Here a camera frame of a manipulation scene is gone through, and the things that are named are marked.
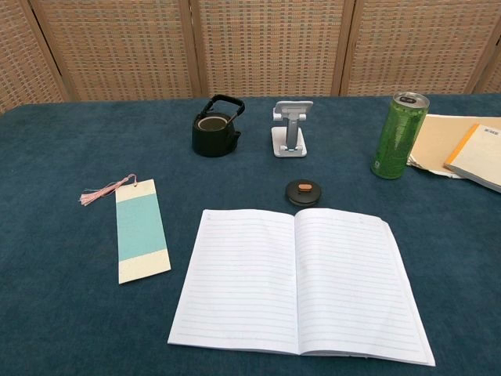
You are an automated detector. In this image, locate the cream teal bookmark pink tassel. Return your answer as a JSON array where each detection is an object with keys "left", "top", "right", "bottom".
[{"left": 80, "top": 173, "right": 172, "bottom": 284}]

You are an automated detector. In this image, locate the black teapot lid wooden knob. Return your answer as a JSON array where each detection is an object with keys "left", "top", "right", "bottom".
[{"left": 284, "top": 179, "right": 323, "bottom": 207}]

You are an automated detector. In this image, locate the white folding phone stand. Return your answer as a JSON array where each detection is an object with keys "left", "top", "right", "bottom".
[{"left": 271, "top": 99, "right": 315, "bottom": 158}]

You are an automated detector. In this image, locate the open lined white notebook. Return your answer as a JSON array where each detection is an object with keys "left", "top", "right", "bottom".
[{"left": 167, "top": 208, "right": 437, "bottom": 367}]

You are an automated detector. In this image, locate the woven bamboo folding screen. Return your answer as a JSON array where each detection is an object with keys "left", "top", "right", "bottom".
[{"left": 0, "top": 0, "right": 501, "bottom": 114}]

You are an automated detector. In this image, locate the green drink can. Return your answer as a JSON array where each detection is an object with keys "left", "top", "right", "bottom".
[{"left": 370, "top": 92, "right": 431, "bottom": 181}]

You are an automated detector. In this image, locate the beige paper folder stack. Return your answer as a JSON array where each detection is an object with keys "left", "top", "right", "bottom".
[{"left": 405, "top": 114, "right": 501, "bottom": 179}]

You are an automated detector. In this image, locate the dark blue tablecloth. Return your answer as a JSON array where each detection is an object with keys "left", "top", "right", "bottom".
[{"left": 0, "top": 92, "right": 501, "bottom": 376}]

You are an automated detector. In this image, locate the notepad with orange spine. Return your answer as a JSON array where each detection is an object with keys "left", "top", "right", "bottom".
[{"left": 443, "top": 123, "right": 501, "bottom": 193}]

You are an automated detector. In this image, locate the black teapot with handle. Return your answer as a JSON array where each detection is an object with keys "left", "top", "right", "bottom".
[{"left": 191, "top": 94, "right": 246, "bottom": 158}]

